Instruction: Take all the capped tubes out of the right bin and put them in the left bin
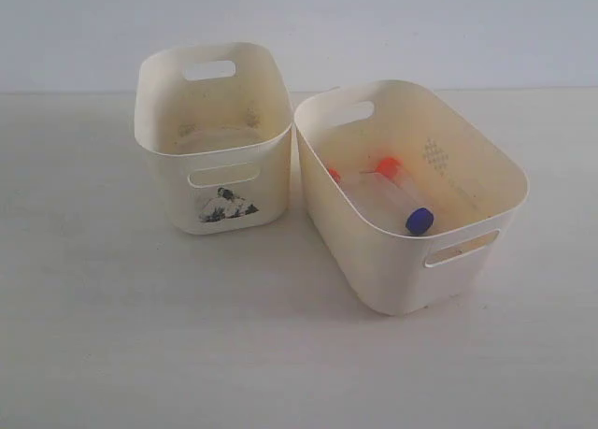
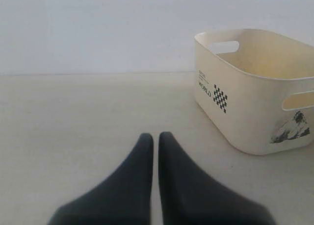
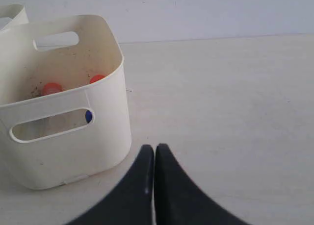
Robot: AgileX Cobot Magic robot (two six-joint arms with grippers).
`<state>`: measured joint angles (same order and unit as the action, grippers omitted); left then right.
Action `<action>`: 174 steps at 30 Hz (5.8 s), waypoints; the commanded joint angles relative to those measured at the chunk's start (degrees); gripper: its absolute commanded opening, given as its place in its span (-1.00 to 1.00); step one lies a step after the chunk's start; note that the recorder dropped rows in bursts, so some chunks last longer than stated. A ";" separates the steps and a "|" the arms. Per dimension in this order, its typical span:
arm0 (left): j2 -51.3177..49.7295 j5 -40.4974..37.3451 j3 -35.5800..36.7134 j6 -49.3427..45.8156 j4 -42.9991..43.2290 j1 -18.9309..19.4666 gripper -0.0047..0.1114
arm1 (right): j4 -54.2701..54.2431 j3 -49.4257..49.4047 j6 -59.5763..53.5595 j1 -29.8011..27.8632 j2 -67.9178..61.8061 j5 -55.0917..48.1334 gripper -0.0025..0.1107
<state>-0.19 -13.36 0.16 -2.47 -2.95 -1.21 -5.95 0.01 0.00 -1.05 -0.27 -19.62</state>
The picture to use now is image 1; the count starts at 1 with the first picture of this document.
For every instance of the blue-capped clear tube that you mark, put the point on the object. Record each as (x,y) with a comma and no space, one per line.
(413,219)

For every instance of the orange-capped clear tube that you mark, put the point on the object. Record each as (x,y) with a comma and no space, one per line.
(392,170)

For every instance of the cream plastic storage bin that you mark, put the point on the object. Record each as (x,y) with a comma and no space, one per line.
(215,124)

